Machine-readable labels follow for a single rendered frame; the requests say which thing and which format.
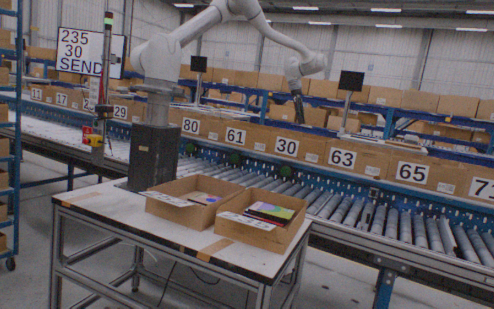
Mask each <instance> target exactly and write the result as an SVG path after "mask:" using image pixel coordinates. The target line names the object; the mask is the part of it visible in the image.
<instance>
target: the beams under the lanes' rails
mask: <svg viewBox="0 0 494 309"><path fill-rule="evenodd" d="M0 135H1V134H0ZM1 136H4V135H1ZM4 137H7V136H4ZM7 138H9V142H10V143H13V144H15V139H13V138H11V137H7ZM21 146H22V147H25V148H29V149H31V150H34V151H38V152H40V153H43V154H46V155H49V156H52V157H55V158H58V159H62V160H64V161H67V162H71V163H74V164H77V165H79V166H83V167H86V168H89V169H92V170H95V171H98V172H101V173H103V174H107V175H110V176H113V177H116V178H119V179H120V178H125V177H127V175H126V174H122V173H120V172H117V171H114V170H111V169H107V168H105V167H99V166H96V165H94V164H91V163H89V162H86V161H82V160H80V159H76V158H73V157H70V156H67V155H64V154H61V153H57V152H55V151H51V150H48V149H45V148H42V147H38V146H36V145H32V144H30V143H26V142H23V141H21ZM309 242H313V243H316V244H318V245H322V246H325V247H327V248H331V249H333V250H337V251H340V252H342V253H346V254H349V255H351V256H355V257H357V258H361V259H364V260H366V261H370V262H373V263H375V264H379V265H382V266H384V267H388V268H390V269H394V270H397V271H399V272H403V273H406V274H409V275H412V276H415V277H418V278H421V279H424V280H427V281H431V282H433V283H436V284H440V285H442V286H445V287H448V288H451V289H454V290H457V291H460V292H464V293H467V294H470V295H472V296H476V297H479V298H481V299H485V300H488V301H491V302H494V292H492V291H489V290H486V289H483V288H480V287H477V286H473V285H471V284H468V283H464V282H461V281H458V280H455V279H452V278H448V277H445V276H442V275H439V274H437V273H433V272H429V271H427V270H424V269H420V268H417V267H414V266H411V265H408V264H404V263H402V262H398V261H395V260H393V259H389V258H386V257H383V256H380V255H377V254H373V253H370V252H367V251H364V250H360V249H358V248H354V247H352V246H349V245H345V244H342V243H339V242H336V241H333V240H329V239H327V238H323V237H320V236H318V235H314V234H310V236H309Z"/></svg>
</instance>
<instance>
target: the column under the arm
mask: <svg viewBox="0 0 494 309"><path fill-rule="evenodd" d="M180 139H181V126H175V125H172V124H167V126H156V125H150V124H146V123H145V121H143V122H132V127H131V142H130V150H129V166H128V174H127V181H124V182H121V183H117V184H114V185H113V186H114V187H116V188H119V189H123V190H125V191H129V192H132V193H135V194H138V195H141V196H145V197H146V195H143V194H140V193H141V192H146V191H147V189H148V188H151V187H154V186H157V185H161V184H163V183H167V182H170V181H174V180H176V179H177V168H178V157H179V150H180Z"/></svg>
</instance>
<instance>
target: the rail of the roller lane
mask: <svg viewBox="0 0 494 309"><path fill-rule="evenodd" d="M0 134H1V135H4V136H7V137H11V138H13V139H15V128H14V127H12V128H0ZM21 141H23V142H26V143H30V144H32V145H36V146H38V147H42V148H45V149H48V150H51V151H55V152H57V153H61V154H63V155H67V156H70V157H73V158H76V159H80V160H82V161H86V162H89V163H91V150H89V149H86V148H82V147H78V146H76V145H72V144H69V143H66V142H62V141H59V140H55V139H51V138H49V137H45V136H42V135H38V134H35V133H32V132H28V131H24V130H22V129H21ZM128 166H129V161H126V160H123V159H120V158H116V157H113V156H109V155H107V154H104V167H105V168H107V169H111V170H114V171H117V172H120V173H122V174H126V175H127V174H128ZM305 218H306V219H310V220H313V223H312V226H311V230H310V234H314V235H318V236H320V237H323V238H327V239H329V240H333V241H336V242H339V243H342V244H345V245H349V246H352V247H354V248H358V249H360V250H364V251H367V252H370V253H373V254H377V255H380V256H383V257H385V258H389V259H393V260H395V261H398V262H402V263H404V264H408V265H411V266H414V267H417V268H420V269H424V270H427V271H429V272H433V273H437V274H439V275H442V276H445V277H448V278H452V279H455V280H458V281H461V282H464V283H468V284H471V285H473V286H477V287H480V288H483V289H486V290H489V291H492V292H494V269H492V268H490V267H486V266H483V265H479V264H475V263H473V262H469V261H465V260H463V259H459V258H456V257H452V256H448V255H446V254H442V253H438V252H435V251H432V250H428V249H425V248H421V247H418V246H415V245H411V244H408V243H405V242H401V241H398V240H394V239H391V238H388V237H384V236H381V235H378V234H374V233H371V232H367V231H363V232H362V231H359V229H357V228H354V227H351V226H347V225H344V224H340V223H336V222H333V221H330V220H327V219H323V218H320V217H317V216H313V215H309V214H305Z"/></svg>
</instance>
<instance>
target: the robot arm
mask: <svg viewBox="0 0 494 309"><path fill-rule="evenodd" d="M238 15H244V16H245V18H246V19H247V20H248V21H249V22H250V23H251V24H252V25H253V26H254V27H255V28H256V29H257V30H258V31H259V32H260V33H261V34H262V35H263V36H265V37H266V38H268V39H270V40H272V41H274V42H276V43H278V44H281V45H283V46H285V47H288V48H290V49H293V50H295V51H297V52H298V53H299V54H300V55H301V59H300V61H298V59H297V58H296V57H294V56H292V57H289V58H287V59H285V61H284V73H285V76H286V79H287V84H288V87H289V90H290V91H291V96H293V97H294V98H293V102H294V108H295V114H296V115H297V119H298V124H305V117H304V109H303V102H302V99H301V97H300V95H301V94H302V89H301V87H302V82H301V78H302V77H304V76H306V75H313V74H316V73H318V72H320V71H322V70H324V69H325V68H326V66H327V58H326V56H325V55H322V54H317V53H315V52H313V51H309V50H308V49H307V48H306V47H305V46H304V45H303V44H301V43H300V42H297V41H296V40H294V39H291V38H290V37H287V36H285V35H283V34H281V33H279V32H277V31H275V30H274V29H272V28H271V27H270V26H269V25H268V23H267V21H266V19H265V17H264V14H263V11H262V9H261V8H260V5H259V3H258V1H257V0H213V1H212V2H211V4H210V6H209V8H207V9H205V10H204V11H203V12H201V13H199V14H198V15H196V16H195V17H194V18H192V19H190V20H189V21H187V22H186V23H185V24H183V25H181V26H180V27H179V28H177V29H176V30H174V31H172V32H171V33H170V34H164V33H161V32H158V33H156V34H154V35H153V36H152V37H151V39H150V40H149V41H147V42H145V43H143V44H141V45H139V46H137V47H135V48H134V49H133V51H132V52H131V55H130V62H131V65H132V67H133V68H134V69H135V71H136V72H137V73H139V74H141V75H144V76H145V81H144V84H143V85H134V88H138V89H142V90H150V91H157V92H162V93H169V94H176V95H180V96H185V90H184V89H182V88H179V87H178V86H177V84H178V77H179V74H180V66H181V49H182V48H184V47H185V46H187V45H188V44H190V43H191V42H192V41H193V40H195V39H197V38H198V37H199V36H201V35H202V34H203V33H205V32H207V31H208V30H209V29H211V28H212V27H214V26H215V25H217V24H218V23H224V22H226V21H228V20H230V19H232V18H235V17H236V16H238Z"/></svg>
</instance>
